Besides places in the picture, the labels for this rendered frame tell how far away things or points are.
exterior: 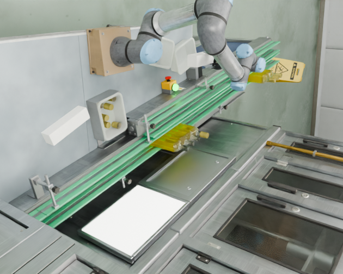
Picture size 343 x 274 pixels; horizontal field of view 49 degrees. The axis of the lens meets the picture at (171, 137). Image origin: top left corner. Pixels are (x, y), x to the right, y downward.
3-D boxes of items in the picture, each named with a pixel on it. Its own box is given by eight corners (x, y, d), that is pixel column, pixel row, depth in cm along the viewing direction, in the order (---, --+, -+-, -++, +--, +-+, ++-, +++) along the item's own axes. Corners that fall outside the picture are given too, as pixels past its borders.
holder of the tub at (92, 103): (96, 147, 204) (106, 150, 200) (85, 100, 191) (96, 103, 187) (118, 134, 216) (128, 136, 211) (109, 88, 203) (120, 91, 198)
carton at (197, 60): (187, 55, 202) (196, 56, 199) (210, 49, 220) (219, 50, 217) (187, 66, 204) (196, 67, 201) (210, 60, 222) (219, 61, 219)
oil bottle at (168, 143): (148, 145, 219) (177, 153, 207) (146, 136, 216) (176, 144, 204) (154, 141, 223) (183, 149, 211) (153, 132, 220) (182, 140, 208)
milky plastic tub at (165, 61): (159, 68, 236) (171, 69, 231) (136, 63, 217) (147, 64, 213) (164, 40, 233) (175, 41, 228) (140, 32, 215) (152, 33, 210)
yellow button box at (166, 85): (161, 92, 240) (170, 94, 236) (160, 81, 236) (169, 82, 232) (168, 88, 245) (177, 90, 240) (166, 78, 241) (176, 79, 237)
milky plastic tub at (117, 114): (95, 139, 201) (106, 142, 196) (85, 100, 191) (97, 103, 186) (117, 125, 213) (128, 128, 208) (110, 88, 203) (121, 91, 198)
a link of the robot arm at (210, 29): (212, 40, 140) (251, 93, 180) (219, 14, 142) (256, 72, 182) (185, 39, 146) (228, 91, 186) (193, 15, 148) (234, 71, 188)
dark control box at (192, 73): (185, 78, 259) (196, 80, 254) (185, 67, 255) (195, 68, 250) (193, 74, 264) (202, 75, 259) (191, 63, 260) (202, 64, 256)
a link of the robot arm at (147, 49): (123, 56, 179) (145, 56, 171) (132, 31, 181) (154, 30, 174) (138, 68, 188) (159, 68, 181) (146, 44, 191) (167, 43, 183)
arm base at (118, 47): (108, 37, 183) (123, 36, 177) (129, 35, 194) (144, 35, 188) (111, 68, 187) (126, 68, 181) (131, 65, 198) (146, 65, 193)
